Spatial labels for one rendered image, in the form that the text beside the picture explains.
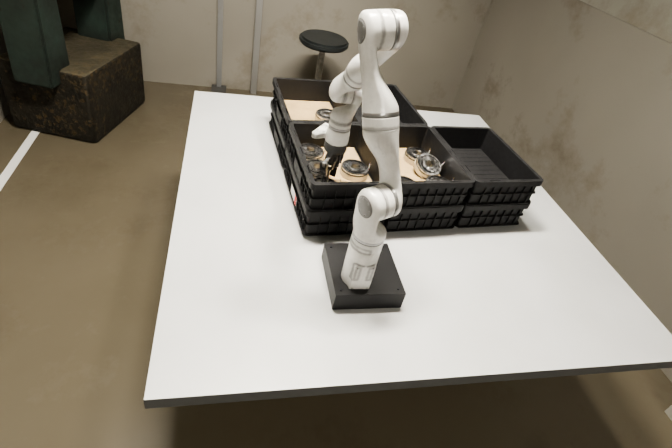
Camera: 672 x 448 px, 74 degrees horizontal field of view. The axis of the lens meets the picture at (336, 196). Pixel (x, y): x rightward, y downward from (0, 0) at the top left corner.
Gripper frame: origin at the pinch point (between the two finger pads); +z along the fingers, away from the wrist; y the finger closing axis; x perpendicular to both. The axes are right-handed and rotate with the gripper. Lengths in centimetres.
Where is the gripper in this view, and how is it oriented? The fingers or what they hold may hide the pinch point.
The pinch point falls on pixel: (329, 175)
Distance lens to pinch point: 151.5
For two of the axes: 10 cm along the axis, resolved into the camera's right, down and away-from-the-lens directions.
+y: 4.6, -4.7, 7.5
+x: -8.7, -4.1, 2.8
